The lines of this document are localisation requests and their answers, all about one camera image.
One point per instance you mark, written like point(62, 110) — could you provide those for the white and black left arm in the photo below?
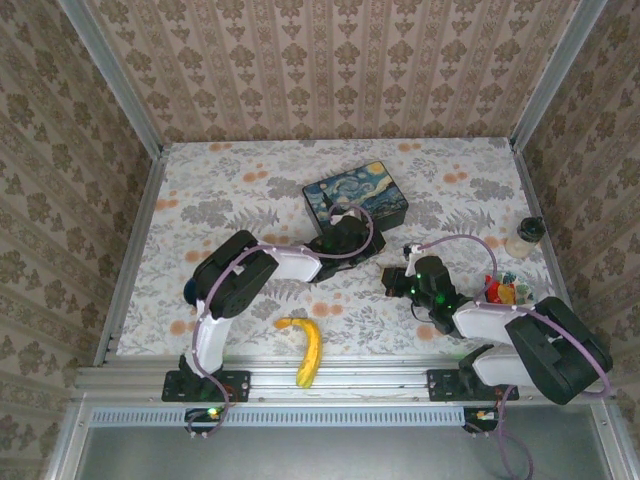
point(295, 262)

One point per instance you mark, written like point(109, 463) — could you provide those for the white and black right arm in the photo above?
point(480, 320)

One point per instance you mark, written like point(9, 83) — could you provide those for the starry night print box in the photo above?
point(360, 187)

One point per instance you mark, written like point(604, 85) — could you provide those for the red and yellow snack packet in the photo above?
point(500, 292)

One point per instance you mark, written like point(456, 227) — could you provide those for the clear bottle with black lid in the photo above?
point(522, 242)

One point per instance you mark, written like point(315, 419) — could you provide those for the yellow banana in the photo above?
point(310, 350)

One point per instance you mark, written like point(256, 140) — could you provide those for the floral tablecloth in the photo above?
point(240, 170)

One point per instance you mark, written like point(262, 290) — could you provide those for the dark blue round cup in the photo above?
point(190, 295)

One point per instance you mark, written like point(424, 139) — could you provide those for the grey metal panel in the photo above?
point(325, 455)

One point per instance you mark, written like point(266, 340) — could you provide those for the aluminium frame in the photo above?
point(375, 380)

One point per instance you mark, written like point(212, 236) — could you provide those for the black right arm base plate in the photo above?
point(442, 385)

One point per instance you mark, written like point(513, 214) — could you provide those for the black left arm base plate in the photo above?
point(240, 385)

